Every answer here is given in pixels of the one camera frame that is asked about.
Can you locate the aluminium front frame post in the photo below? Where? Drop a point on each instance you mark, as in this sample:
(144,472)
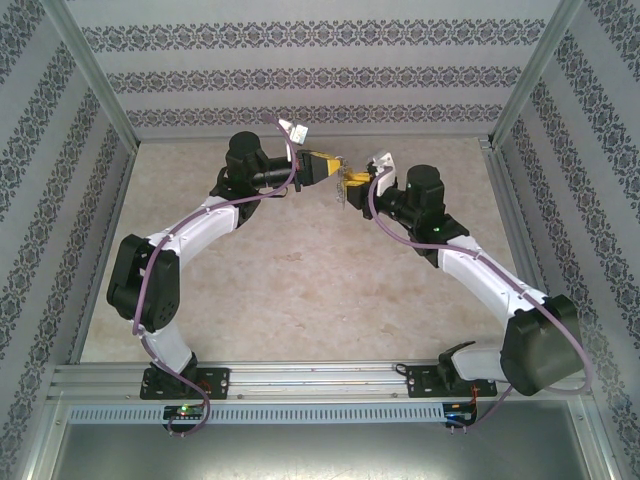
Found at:
(42,440)
(597,440)

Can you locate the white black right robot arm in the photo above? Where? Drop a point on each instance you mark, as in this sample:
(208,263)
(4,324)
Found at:
(480,275)

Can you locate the aluminium frame post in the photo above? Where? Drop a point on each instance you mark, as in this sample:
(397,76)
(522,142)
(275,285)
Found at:
(92,75)
(535,75)
(597,440)
(42,440)

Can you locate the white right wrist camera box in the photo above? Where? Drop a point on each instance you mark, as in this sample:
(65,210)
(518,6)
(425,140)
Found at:
(382,165)

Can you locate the right circuit board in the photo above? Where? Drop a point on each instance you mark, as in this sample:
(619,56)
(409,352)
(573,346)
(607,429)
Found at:
(460,415)

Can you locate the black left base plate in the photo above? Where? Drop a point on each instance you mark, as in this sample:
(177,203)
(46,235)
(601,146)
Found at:
(217,382)

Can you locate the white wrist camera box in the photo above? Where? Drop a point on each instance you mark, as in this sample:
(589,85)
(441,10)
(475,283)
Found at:
(296,132)
(382,165)

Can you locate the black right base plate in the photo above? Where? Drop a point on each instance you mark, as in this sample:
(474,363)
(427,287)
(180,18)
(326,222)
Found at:
(420,382)

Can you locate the left circuit board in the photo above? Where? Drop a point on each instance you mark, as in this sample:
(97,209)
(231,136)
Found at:
(185,411)

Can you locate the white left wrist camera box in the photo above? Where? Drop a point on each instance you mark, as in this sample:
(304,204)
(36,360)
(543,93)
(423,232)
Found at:
(296,132)

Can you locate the grey metal panel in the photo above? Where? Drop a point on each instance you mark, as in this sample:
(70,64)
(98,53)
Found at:
(320,455)

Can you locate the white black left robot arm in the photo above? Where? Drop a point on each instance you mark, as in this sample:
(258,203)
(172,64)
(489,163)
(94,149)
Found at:
(195,225)

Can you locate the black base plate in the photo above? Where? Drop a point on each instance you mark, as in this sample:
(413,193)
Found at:
(217,382)
(420,382)

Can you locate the aluminium mounting rail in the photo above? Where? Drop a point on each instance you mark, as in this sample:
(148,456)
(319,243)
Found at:
(320,380)

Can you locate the circuit board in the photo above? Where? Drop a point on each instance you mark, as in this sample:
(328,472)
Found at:
(460,415)
(185,411)

